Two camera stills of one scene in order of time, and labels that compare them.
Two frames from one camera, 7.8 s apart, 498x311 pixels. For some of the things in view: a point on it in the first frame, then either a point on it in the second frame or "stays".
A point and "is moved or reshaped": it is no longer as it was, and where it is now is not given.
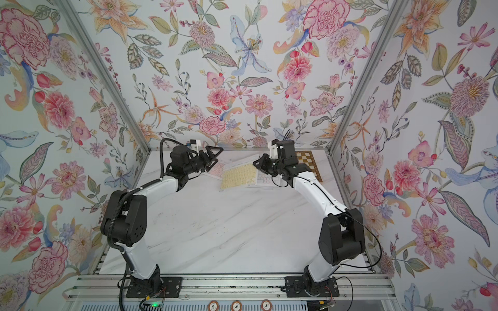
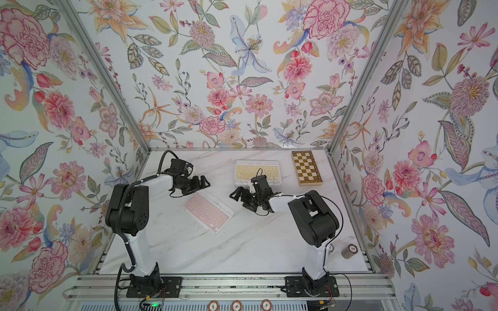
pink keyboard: (217, 170) to (209, 210)
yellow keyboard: (238, 176) is moved or reshaped
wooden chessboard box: (306, 157) stays
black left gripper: (205, 161) to (196, 184)
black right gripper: (264, 167) to (240, 190)
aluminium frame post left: (91, 50) stays
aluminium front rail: (370, 287) stays
